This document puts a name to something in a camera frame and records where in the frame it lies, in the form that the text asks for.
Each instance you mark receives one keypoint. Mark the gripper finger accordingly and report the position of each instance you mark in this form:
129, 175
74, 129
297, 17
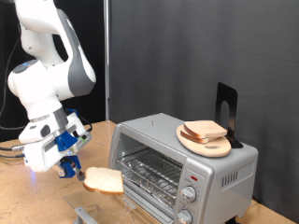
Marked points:
62, 169

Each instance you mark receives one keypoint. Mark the red oven indicator light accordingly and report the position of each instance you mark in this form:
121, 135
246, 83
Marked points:
194, 178

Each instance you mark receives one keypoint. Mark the black metal bookend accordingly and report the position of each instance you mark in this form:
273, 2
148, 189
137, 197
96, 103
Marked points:
232, 99

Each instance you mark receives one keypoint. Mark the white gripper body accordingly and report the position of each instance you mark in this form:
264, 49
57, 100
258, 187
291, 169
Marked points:
40, 157

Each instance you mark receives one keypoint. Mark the round wooden cutting board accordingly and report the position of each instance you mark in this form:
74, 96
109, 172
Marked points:
208, 151

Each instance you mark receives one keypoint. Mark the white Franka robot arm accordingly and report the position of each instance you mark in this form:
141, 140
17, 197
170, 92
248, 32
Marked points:
40, 87

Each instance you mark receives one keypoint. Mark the silver oven knob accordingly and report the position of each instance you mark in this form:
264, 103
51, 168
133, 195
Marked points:
184, 216
188, 193

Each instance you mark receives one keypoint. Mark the white bread slice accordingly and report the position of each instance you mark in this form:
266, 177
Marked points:
104, 182
205, 128
193, 139

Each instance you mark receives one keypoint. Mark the wooden block under oven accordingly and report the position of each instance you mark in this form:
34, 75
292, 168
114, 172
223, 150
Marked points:
134, 216

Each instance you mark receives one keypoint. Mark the silver toaster oven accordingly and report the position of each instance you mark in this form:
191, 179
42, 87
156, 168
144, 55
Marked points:
218, 174

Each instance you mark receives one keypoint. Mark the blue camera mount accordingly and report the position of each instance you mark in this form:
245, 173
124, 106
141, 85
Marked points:
65, 140

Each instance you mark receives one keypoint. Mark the metal pole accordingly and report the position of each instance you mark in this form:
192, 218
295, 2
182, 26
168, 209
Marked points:
107, 62

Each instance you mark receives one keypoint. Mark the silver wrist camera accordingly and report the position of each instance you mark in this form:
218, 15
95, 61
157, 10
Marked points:
81, 141

